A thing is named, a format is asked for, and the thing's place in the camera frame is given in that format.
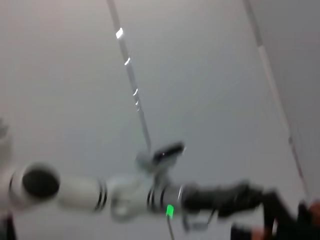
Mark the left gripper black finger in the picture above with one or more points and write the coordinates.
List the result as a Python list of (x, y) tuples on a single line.
[(305, 215)]

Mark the black food bag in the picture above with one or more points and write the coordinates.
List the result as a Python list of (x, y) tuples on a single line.
[(295, 233)]

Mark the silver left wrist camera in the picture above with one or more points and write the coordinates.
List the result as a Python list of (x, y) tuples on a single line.
[(167, 151)]

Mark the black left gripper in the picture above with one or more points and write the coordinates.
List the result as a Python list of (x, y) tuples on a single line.
[(220, 197)]

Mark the brown round object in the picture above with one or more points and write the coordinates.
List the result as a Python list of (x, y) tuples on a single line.
[(315, 208)]

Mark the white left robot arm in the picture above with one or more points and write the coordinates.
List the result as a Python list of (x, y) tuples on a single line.
[(80, 192)]

